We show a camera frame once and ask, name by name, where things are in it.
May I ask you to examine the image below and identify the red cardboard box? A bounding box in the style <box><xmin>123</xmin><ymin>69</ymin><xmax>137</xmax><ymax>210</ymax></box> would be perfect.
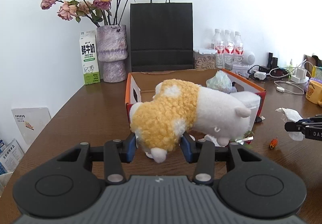
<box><xmin>124</xmin><ymin>68</ymin><xmax>266</xmax><ymax>124</ymax></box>

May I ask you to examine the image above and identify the white round speaker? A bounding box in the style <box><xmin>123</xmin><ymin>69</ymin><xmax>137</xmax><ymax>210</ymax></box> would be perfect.
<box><xmin>242</xmin><ymin>51</ymin><xmax>255</xmax><ymax>65</ymax></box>

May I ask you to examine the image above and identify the white green milk carton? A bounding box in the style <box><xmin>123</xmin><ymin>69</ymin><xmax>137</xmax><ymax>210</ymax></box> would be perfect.
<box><xmin>79</xmin><ymin>30</ymin><xmax>100</xmax><ymax>85</ymax></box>

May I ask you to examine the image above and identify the plastic bag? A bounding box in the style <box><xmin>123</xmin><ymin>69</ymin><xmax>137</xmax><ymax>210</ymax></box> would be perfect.
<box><xmin>206</xmin><ymin>70</ymin><xmax>232</xmax><ymax>94</ymax></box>

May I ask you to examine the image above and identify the purple ceramic vase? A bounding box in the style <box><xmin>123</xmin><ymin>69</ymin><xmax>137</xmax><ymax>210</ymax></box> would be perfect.
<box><xmin>97</xmin><ymin>25</ymin><xmax>128</xmax><ymax>83</ymax></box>

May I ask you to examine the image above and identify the white floral tin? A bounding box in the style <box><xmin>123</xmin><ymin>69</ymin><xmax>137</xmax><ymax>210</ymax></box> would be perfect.
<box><xmin>232</xmin><ymin>64</ymin><xmax>251</xmax><ymax>78</ymax></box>

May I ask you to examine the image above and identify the yellow mug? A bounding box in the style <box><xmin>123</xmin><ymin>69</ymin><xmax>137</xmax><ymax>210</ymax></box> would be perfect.
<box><xmin>306</xmin><ymin>81</ymin><xmax>322</xmax><ymax>106</ymax></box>

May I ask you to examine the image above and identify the white tissue sheet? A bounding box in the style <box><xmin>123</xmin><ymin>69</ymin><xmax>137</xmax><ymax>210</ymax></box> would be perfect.
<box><xmin>276</xmin><ymin>108</ymin><xmax>304</xmax><ymax>141</ymax></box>

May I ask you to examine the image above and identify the water bottle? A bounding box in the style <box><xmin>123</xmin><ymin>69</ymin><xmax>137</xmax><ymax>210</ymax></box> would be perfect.
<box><xmin>224</xmin><ymin>30</ymin><xmax>235</xmax><ymax>71</ymax></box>
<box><xmin>213</xmin><ymin>29</ymin><xmax>224</xmax><ymax>69</ymax></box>
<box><xmin>234</xmin><ymin>31</ymin><xmax>244</xmax><ymax>64</ymax></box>

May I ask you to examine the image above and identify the red flower ornament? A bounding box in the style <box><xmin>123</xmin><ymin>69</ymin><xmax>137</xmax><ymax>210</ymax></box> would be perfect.
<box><xmin>203</xmin><ymin>130</ymin><xmax>256</xmax><ymax>149</ymax></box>

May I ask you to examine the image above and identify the black paper bag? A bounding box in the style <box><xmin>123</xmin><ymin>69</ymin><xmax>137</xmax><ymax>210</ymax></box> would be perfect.
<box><xmin>130</xmin><ymin>0</ymin><xmax>194</xmax><ymax>72</ymax></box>

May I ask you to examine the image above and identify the white power adapter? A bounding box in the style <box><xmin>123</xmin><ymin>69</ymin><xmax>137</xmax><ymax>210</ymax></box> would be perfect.
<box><xmin>291</xmin><ymin>68</ymin><xmax>309</xmax><ymax>84</ymax></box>

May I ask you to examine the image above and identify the yellow white plush toy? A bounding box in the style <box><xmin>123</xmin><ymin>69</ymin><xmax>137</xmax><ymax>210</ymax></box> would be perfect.
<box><xmin>129</xmin><ymin>82</ymin><xmax>251</xmax><ymax>163</ymax></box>

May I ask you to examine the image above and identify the water bottle middle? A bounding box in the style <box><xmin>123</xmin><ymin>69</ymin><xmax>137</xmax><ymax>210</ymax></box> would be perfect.
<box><xmin>224</xmin><ymin>30</ymin><xmax>235</xmax><ymax>71</ymax></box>

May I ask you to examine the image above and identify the white charging cable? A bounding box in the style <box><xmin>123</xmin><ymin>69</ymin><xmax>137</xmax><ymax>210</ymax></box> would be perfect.
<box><xmin>273</xmin><ymin>80</ymin><xmax>305</xmax><ymax>96</ymax></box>

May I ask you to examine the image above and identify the clear seed container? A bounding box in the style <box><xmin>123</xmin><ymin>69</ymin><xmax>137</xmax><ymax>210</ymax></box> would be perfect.
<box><xmin>193</xmin><ymin>48</ymin><xmax>217</xmax><ymax>70</ymax></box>

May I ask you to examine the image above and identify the cotton swab box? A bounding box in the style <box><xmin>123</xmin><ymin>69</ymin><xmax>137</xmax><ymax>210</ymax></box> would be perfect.
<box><xmin>230</xmin><ymin>91</ymin><xmax>261</xmax><ymax>131</ymax></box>

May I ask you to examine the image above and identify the small white lid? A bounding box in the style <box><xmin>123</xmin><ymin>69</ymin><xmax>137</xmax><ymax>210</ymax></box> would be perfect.
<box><xmin>145</xmin><ymin>150</ymin><xmax>154</xmax><ymax>160</ymax></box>

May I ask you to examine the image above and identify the water bottle left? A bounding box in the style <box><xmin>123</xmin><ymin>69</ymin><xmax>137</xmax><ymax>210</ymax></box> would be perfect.
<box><xmin>213</xmin><ymin>29</ymin><xmax>224</xmax><ymax>69</ymax></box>

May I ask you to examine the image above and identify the water bottle right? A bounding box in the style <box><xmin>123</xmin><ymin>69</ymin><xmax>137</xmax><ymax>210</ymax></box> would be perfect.
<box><xmin>234</xmin><ymin>31</ymin><xmax>244</xmax><ymax>64</ymax></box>

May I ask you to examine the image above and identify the white leaflet by wall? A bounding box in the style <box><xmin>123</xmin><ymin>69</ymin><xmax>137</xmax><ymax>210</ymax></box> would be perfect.
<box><xmin>11</xmin><ymin>107</ymin><xmax>51</xmax><ymax>145</ymax></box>

